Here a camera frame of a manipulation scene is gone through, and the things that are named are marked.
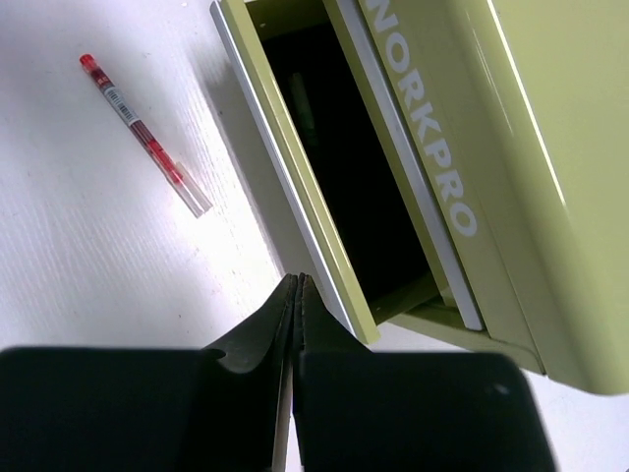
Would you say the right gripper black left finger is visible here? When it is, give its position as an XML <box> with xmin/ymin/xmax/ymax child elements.
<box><xmin>1</xmin><ymin>275</ymin><xmax>298</xmax><ymax>471</ymax></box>

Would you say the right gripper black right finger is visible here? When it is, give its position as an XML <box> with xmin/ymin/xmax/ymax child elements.
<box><xmin>293</xmin><ymin>275</ymin><xmax>553</xmax><ymax>471</ymax></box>

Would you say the red refill pen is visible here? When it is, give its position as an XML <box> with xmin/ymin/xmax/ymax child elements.
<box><xmin>80</xmin><ymin>54</ymin><xmax>211</xmax><ymax>218</ymax></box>

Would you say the green metal drawer toolbox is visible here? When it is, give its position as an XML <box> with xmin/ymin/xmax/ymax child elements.
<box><xmin>210</xmin><ymin>1</ymin><xmax>628</xmax><ymax>395</ymax></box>

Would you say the green refill pen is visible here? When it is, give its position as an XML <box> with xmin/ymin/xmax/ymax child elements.
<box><xmin>289</xmin><ymin>73</ymin><xmax>319</xmax><ymax>148</ymax></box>

